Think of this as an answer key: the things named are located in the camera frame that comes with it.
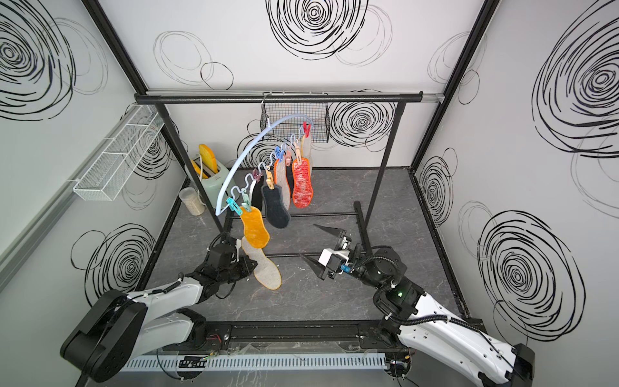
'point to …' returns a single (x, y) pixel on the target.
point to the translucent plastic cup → (193, 201)
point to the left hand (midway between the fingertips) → (257, 263)
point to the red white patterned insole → (302, 183)
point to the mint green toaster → (213, 185)
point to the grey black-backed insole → (276, 211)
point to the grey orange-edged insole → (280, 181)
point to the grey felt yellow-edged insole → (267, 273)
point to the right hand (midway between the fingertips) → (312, 238)
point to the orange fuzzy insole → (255, 230)
